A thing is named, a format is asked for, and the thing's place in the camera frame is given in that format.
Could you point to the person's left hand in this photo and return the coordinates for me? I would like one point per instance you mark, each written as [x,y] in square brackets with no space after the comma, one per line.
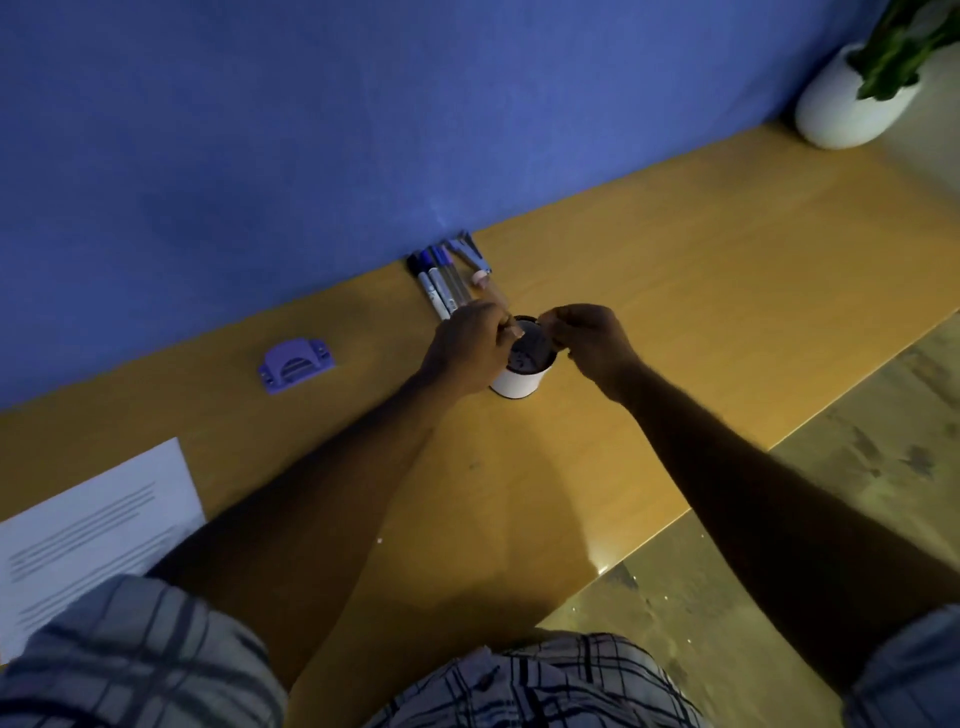
[465,349]

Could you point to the person's right hand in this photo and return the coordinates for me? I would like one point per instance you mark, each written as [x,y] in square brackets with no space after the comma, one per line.
[596,345]

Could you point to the person's left fingers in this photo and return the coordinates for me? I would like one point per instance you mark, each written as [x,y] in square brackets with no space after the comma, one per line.
[504,330]

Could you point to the person's right fingers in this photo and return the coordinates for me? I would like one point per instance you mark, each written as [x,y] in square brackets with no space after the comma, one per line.
[556,328]

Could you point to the pencil with pink eraser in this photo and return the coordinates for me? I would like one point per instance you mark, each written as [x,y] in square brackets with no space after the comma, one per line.
[491,289]

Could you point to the white pen holder cup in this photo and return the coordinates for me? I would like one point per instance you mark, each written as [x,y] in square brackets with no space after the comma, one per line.
[521,379]

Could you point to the person's right forearm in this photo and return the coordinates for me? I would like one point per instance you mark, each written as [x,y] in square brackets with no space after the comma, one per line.
[765,517]

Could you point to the person's left forearm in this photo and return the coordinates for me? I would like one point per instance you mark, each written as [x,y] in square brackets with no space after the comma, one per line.
[315,495]

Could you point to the grey pen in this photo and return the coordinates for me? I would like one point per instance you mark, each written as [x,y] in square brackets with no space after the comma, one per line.
[457,279]

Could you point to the white marker with blue cap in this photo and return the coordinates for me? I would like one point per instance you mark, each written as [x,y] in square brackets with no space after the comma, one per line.
[442,281]

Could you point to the blue and grey utility knife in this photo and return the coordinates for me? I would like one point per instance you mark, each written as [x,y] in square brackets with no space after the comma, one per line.
[472,251]

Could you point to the white marker with black cap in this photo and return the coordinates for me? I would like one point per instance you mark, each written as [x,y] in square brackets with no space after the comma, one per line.
[429,289]

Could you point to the purple stapler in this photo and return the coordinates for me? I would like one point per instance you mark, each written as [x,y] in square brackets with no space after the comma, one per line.
[295,362]

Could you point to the white round plant pot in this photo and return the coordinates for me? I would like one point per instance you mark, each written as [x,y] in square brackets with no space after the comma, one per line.
[840,105]

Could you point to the green leafy plant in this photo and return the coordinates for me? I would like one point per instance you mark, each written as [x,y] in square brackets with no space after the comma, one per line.
[896,49]

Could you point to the white printed paper sheet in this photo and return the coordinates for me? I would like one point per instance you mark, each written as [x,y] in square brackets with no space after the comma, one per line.
[82,525]

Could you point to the plaid shirt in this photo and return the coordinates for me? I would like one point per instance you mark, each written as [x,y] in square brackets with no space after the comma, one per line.
[112,660]

